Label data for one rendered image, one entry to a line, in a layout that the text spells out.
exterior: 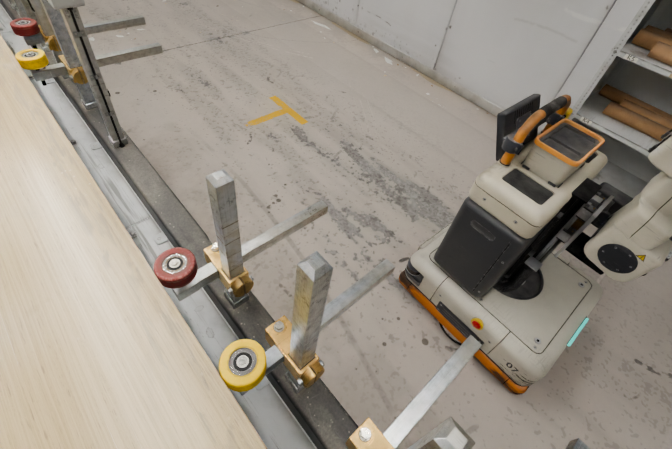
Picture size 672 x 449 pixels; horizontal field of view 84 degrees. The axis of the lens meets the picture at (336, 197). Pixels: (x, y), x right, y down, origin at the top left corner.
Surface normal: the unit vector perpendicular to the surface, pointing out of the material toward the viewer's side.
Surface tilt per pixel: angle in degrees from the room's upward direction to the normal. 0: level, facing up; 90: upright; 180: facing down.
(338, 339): 0
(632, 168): 90
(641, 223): 90
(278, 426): 0
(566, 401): 0
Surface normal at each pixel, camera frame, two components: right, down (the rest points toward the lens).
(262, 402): 0.12, -0.68
